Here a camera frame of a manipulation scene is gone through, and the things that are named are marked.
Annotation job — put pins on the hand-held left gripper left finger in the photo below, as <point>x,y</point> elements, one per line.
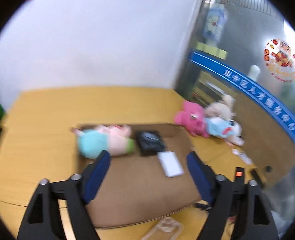
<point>97,177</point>

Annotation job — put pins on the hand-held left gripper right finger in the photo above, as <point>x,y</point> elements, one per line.
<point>200,177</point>

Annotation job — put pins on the white box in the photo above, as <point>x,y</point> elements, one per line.
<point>170,164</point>

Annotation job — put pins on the brown cardboard box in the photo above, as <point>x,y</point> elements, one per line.
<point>137,187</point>

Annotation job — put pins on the teal and pink plush toy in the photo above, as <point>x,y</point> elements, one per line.
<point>92,142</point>

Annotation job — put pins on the black device with orange label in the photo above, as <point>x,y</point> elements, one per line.
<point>238,173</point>

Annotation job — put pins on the white paper tags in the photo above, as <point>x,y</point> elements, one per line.
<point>242,156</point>

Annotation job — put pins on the white dog plush toy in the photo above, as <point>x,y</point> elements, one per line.
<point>225,128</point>

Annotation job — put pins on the black pouch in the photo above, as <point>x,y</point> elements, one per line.
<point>150,142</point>

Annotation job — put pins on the bright pink plush toy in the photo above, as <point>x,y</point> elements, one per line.
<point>191,117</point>

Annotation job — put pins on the beige plush toy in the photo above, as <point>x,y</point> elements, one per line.
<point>220,108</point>

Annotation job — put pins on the wooden desk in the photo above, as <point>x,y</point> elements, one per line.
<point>50,110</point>

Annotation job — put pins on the blue banner strip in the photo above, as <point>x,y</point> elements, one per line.
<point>250,86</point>

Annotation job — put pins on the round red and yellow sticker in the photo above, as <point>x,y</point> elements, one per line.
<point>281,60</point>

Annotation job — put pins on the blue cartoon poster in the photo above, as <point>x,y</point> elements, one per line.
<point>214,22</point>

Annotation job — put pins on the glass partition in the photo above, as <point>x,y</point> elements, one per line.
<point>257,17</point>

